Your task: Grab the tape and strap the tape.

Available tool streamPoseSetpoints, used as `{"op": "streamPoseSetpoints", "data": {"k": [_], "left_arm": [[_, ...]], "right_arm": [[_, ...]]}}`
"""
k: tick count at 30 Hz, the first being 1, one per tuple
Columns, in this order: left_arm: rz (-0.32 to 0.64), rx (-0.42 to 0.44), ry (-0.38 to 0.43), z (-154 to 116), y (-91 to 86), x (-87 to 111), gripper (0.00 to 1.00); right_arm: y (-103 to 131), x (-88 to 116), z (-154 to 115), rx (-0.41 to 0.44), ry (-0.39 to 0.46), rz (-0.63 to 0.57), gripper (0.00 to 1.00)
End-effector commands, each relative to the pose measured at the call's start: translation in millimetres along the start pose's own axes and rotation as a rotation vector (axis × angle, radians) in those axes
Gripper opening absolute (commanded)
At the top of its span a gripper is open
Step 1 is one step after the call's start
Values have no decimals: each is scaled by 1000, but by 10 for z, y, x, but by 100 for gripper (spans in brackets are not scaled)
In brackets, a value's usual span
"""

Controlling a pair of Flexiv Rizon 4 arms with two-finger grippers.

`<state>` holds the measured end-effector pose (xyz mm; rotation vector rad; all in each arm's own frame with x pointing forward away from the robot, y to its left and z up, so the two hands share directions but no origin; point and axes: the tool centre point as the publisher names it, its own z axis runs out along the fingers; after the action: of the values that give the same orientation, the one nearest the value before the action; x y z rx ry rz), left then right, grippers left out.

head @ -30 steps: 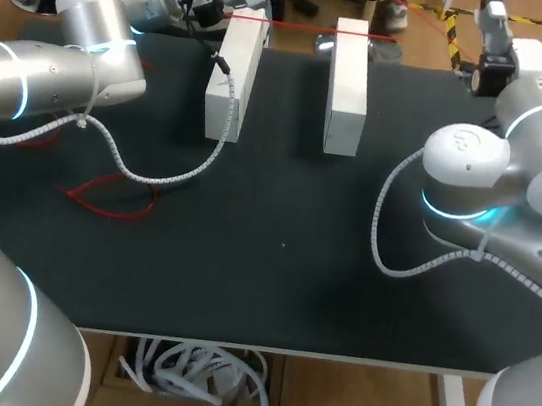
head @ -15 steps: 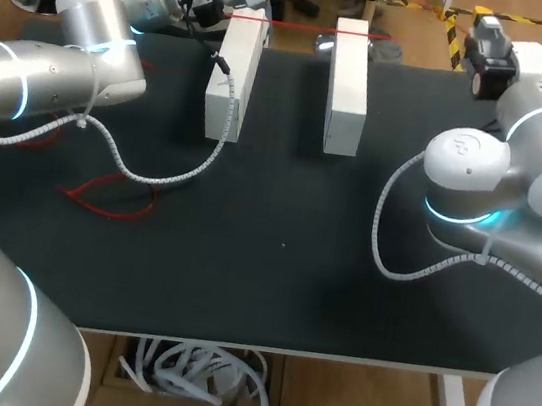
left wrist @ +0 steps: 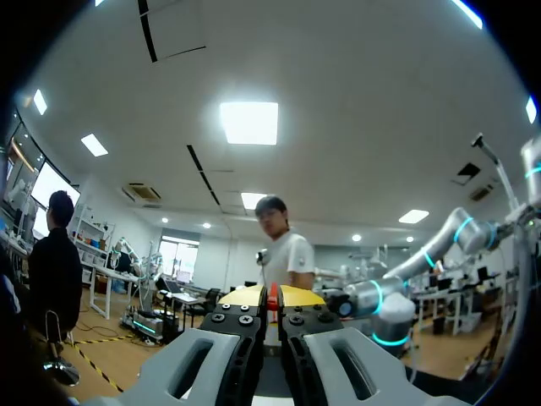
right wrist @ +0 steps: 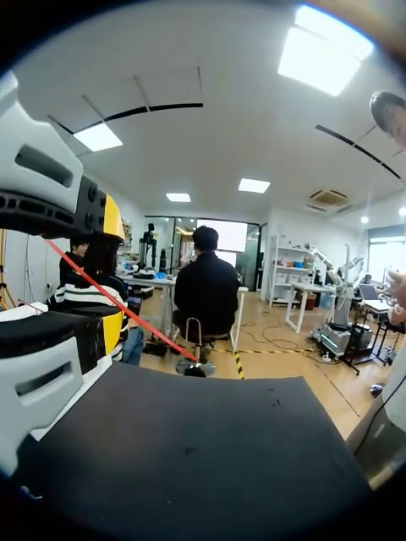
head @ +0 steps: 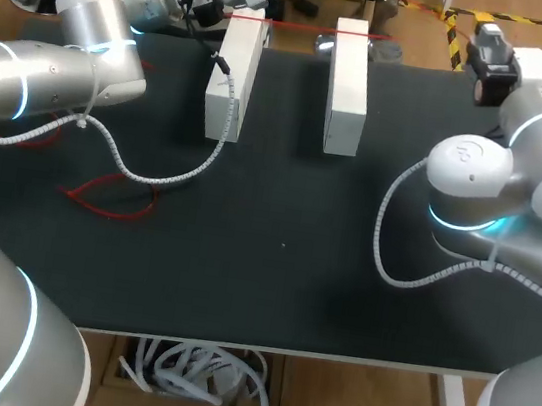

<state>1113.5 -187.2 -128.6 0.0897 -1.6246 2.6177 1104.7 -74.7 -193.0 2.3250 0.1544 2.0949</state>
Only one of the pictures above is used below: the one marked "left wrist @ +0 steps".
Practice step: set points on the person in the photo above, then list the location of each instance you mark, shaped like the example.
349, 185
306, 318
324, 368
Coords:
291, 258
57, 270

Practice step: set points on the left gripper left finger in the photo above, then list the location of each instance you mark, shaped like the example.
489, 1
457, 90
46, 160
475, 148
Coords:
236, 321

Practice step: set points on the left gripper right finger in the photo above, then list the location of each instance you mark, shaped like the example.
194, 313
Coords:
308, 321

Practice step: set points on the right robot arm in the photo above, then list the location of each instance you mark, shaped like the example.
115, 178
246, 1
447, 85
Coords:
439, 241

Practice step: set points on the red tape strip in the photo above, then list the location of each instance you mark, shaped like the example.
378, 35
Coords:
273, 298

